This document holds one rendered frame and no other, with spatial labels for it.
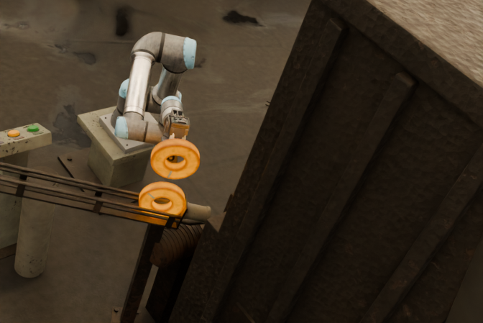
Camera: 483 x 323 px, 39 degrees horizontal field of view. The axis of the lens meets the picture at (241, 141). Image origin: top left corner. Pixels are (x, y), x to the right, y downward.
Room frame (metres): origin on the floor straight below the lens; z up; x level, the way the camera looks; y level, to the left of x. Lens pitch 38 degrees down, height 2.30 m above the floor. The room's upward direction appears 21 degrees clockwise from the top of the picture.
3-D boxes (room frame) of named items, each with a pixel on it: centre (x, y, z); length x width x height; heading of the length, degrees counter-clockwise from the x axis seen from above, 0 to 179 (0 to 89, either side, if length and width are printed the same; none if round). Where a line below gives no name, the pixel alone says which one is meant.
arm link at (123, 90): (2.36, 0.51, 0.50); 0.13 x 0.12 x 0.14; 105
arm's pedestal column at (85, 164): (2.36, 0.52, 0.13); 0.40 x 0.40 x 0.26; 53
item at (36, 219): (1.69, 0.62, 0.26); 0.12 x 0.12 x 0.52
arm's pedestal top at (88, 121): (2.36, 0.52, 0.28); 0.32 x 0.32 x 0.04; 53
